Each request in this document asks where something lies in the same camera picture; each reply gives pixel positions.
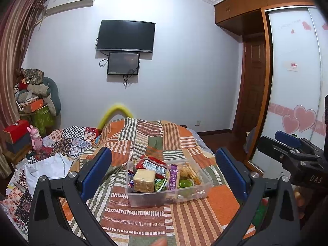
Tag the wooden overhead cabinet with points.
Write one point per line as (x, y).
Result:
(238, 7)

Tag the red snack packet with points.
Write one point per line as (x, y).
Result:
(151, 164)

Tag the green patterned snack packet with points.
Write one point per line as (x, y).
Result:
(160, 185)

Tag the dark grey box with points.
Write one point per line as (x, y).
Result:
(18, 146)

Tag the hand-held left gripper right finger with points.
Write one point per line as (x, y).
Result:
(230, 171)

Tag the dark patterned fabric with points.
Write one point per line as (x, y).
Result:
(33, 74)

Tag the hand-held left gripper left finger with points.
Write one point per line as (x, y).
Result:
(96, 169)

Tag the orange cardboard box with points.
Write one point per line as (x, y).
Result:
(34, 105)

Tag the brown wooden door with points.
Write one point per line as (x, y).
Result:
(252, 82)

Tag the yellow-brown cake packet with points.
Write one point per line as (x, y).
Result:
(144, 180)

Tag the white heart-print wardrobe door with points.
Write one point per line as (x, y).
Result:
(289, 94)

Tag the person's right hand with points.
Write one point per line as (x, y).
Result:
(299, 197)

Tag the blue-grey cushion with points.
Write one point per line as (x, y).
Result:
(55, 94)

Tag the round cracker packet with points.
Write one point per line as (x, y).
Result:
(189, 171)

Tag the pink toy figure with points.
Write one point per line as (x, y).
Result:
(37, 139)

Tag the purple snack packet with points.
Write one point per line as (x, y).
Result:
(173, 182)

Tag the white air conditioner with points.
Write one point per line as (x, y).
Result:
(69, 2)

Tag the white cloth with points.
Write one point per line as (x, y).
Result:
(51, 166)

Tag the orange striped patchwork blanket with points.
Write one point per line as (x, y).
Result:
(153, 210)

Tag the yellow foam hoop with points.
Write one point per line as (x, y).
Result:
(112, 109)

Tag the person's left hand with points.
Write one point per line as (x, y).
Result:
(158, 243)

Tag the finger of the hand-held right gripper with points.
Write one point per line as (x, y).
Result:
(288, 137)
(307, 171)

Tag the clear plastic container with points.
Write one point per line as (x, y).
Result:
(143, 201)

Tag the red box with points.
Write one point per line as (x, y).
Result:
(16, 130)

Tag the dark grey bag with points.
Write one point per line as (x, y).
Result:
(249, 141)

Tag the striped brown curtain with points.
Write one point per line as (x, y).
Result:
(12, 69)

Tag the black wall television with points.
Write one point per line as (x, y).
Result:
(125, 34)

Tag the checkered patchwork quilt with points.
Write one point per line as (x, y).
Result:
(74, 135)

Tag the small black wall monitor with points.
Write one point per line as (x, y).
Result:
(123, 62)

